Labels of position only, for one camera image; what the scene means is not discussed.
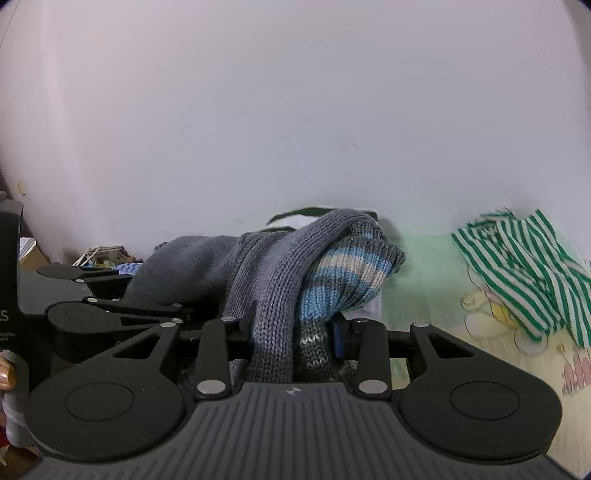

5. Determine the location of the grey knit sweater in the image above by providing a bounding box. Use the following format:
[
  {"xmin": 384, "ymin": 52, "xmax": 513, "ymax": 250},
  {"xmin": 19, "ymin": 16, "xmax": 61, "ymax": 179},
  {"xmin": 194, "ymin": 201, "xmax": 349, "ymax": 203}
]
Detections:
[{"xmin": 121, "ymin": 209, "xmax": 406, "ymax": 383}]

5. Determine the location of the person left hand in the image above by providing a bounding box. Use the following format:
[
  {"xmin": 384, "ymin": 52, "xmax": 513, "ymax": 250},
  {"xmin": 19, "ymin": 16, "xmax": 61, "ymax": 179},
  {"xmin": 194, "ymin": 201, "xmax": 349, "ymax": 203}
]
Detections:
[{"xmin": 0, "ymin": 350, "xmax": 22, "ymax": 392}]

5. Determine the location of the yellow baby blanket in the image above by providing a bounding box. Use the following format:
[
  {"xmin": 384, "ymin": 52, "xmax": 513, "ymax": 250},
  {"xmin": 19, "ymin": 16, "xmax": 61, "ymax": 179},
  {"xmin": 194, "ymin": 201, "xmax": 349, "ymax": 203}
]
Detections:
[{"xmin": 382, "ymin": 233, "xmax": 590, "ymax": 478}]

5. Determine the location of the green white striped garment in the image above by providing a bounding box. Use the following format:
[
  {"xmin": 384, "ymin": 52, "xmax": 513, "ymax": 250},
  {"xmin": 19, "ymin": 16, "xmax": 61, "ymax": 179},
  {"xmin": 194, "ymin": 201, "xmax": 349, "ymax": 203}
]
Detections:
[{"xmin": 452, "ymin": 210, "xmax": 590, "ymax": 348}]

